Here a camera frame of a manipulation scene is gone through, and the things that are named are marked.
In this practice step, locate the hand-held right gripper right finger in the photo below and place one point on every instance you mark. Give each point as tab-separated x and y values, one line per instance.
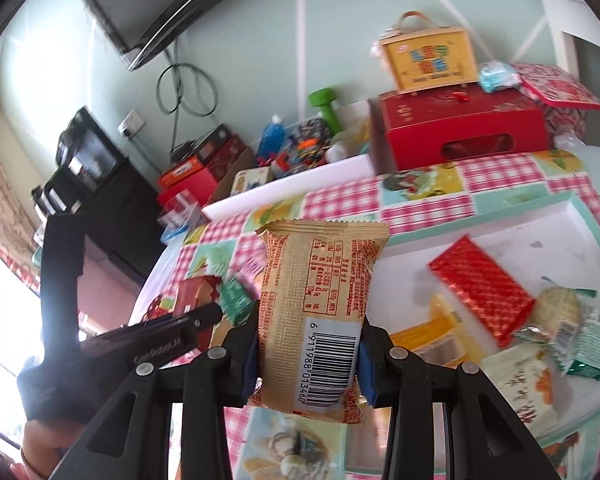
366	375

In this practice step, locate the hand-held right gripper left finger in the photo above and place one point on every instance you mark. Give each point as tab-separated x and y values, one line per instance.
252	360

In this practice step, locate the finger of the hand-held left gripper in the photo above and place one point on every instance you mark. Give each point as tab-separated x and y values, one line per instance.
195	317

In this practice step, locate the beige barcode snack packet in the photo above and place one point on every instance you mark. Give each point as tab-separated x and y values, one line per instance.
305	300

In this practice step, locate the red gold-patterned snack packet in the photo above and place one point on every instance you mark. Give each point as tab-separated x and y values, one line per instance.
480	290

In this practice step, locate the cream flower-print snack packet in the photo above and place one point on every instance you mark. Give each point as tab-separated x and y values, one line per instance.
520	390

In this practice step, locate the clear cracker packet green ends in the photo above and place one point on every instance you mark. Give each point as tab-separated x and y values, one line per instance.
555	307

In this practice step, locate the white tray with teal rim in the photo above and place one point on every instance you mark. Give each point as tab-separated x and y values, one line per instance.
520	230

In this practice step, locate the person's left forearm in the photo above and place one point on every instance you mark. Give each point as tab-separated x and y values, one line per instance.
45	447

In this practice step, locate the red biscuit pack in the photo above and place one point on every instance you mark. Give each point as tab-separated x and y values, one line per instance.
197	292

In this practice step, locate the dark red heart-print snack packet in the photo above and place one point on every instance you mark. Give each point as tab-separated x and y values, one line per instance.
156	308

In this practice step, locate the yellow snack packet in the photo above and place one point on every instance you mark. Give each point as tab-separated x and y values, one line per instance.
430	335

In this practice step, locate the dark cabinet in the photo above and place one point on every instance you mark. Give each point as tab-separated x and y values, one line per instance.
120	220

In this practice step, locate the clear plastic box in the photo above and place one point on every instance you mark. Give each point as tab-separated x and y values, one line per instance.
180	212

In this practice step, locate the black appliance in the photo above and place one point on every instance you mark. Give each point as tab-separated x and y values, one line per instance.
85	155

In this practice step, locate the orange box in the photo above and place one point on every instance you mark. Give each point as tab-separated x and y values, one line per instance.
180	170

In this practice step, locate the small printed carton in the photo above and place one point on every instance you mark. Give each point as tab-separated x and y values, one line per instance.
252	180

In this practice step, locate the dark red box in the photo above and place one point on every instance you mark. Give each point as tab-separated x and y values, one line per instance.
217	147

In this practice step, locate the blue textured bottle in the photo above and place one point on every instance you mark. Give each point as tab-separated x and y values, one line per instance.
272	137

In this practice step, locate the white foam board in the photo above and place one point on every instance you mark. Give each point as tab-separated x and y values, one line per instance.
330	172

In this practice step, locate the colourful toy pack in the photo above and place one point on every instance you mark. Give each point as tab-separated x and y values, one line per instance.
310	145

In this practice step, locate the white plastic container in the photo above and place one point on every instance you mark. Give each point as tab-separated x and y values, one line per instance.
341	149

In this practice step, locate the green and white snack packet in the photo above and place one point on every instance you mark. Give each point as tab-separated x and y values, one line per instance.
592	345

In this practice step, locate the green dumbbell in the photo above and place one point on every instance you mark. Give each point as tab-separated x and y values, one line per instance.
327	107

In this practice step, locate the red gift box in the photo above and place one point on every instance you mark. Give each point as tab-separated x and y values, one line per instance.
455	120

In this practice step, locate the black television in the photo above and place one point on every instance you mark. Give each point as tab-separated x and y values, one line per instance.
155	0

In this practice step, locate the light blue crinkled packet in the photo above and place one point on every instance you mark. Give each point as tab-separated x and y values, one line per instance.
497	77

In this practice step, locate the red floral pouch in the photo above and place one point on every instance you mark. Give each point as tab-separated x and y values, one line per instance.
560	90

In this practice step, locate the white wall socket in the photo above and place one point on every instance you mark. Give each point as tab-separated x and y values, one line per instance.
130	125

